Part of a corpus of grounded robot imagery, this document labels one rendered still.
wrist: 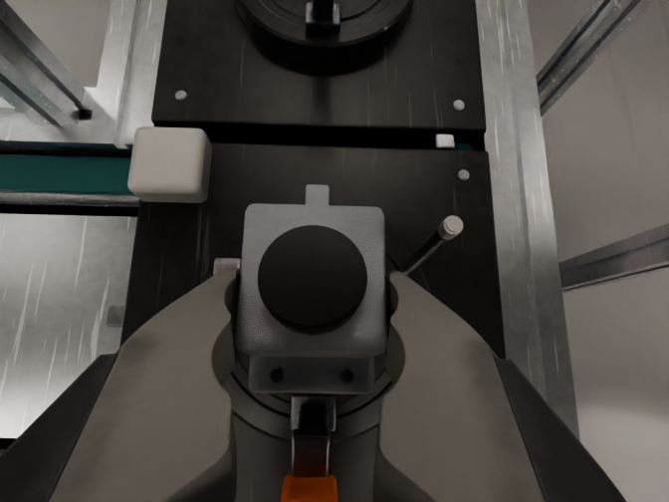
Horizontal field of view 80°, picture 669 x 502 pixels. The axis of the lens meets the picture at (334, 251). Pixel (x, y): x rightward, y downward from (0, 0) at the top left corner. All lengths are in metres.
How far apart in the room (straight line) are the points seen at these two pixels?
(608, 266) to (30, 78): 0.38
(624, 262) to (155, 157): 0.30
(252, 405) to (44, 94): 0.23
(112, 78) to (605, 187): 0.45
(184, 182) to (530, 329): 0.25
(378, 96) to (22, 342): 0.32
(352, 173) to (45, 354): 0.26
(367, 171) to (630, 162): 0.31
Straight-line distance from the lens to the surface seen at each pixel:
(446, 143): 0.31
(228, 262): 0.23
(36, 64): 0.34
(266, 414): 0.24
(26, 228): 0.40
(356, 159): 0.29
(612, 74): 0.56
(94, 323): 0.35
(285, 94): 0.31
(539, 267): 0.31
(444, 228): 0.17
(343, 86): 0.32
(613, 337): 0.45
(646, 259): 0.29
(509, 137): 0.35
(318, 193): 0.17
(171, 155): 0.28
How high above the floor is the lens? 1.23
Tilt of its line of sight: 76 degrees down
